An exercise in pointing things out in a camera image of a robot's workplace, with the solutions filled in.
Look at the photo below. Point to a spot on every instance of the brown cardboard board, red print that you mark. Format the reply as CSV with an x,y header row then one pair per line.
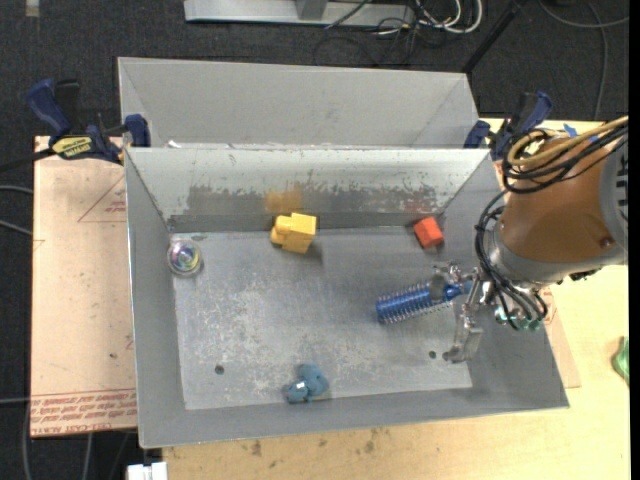
x,y
80,293

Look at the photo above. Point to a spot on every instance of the red-orange block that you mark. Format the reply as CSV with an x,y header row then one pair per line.
x,y
428,233

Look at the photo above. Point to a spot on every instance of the clear iridescent ball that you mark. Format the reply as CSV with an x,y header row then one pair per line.
x,y
184,258

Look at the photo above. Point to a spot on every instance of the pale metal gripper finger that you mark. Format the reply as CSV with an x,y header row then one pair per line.
x,y
465,343
452,274

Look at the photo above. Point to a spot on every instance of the grey metal bin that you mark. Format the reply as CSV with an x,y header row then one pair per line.
x,y
300,318

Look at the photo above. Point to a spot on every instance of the yellow toy block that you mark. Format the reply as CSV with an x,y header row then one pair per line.
x,y
295,230

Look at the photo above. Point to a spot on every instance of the blue ribbed brush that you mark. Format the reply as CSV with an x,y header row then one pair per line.
x,y
405,303

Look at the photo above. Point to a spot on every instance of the blue cloth toy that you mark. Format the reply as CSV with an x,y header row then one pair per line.
x,y
306,384

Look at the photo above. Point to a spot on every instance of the pale green soft thing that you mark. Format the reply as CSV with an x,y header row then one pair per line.
x,y
622,360

